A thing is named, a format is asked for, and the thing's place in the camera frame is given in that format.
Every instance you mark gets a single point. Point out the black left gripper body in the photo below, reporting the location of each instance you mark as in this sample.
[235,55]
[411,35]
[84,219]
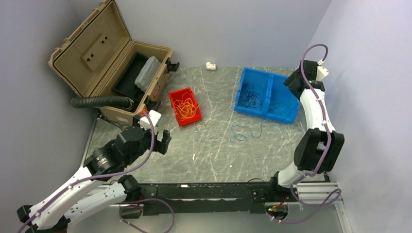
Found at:
[146,144]

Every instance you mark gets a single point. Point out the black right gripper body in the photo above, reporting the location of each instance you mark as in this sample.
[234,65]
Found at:
[290,82]

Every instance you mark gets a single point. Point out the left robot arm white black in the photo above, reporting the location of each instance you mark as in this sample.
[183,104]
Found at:
[103,179]

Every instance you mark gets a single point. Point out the white pipe elbow fitting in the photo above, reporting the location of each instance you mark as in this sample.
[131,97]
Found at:
[210,66]

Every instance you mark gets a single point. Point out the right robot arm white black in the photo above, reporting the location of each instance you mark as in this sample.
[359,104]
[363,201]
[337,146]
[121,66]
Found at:
[318,150]

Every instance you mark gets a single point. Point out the blue bin right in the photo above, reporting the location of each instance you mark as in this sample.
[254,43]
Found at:
[283,105]

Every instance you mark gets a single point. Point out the blue bin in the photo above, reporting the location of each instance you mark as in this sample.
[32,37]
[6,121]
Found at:
[253,95]
[283,105]

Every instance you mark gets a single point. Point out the blue bin left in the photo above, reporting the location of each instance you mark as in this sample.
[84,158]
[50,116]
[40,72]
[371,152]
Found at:
[253,95]

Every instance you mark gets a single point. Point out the black toolbox tray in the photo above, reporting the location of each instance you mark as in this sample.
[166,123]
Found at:
[125,85]

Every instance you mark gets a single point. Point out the red plastic bin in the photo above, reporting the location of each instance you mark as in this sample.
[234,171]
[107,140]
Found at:
[185,106]

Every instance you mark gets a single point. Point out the grey plastic organizer box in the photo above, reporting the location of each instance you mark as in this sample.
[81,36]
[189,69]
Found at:
[147,73]

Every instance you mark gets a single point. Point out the tan hard toolbox case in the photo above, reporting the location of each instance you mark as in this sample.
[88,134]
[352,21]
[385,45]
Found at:
[94,56]

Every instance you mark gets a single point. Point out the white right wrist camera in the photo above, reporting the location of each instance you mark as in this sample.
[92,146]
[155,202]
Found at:
[322,71]

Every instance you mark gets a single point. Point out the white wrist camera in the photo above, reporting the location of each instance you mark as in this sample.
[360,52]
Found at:
[150,119]
[322,71]

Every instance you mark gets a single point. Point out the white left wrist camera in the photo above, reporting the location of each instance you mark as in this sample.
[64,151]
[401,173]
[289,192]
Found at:
[150,119]

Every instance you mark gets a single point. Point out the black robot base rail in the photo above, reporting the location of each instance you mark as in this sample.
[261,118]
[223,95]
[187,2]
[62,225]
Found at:
[255,196]

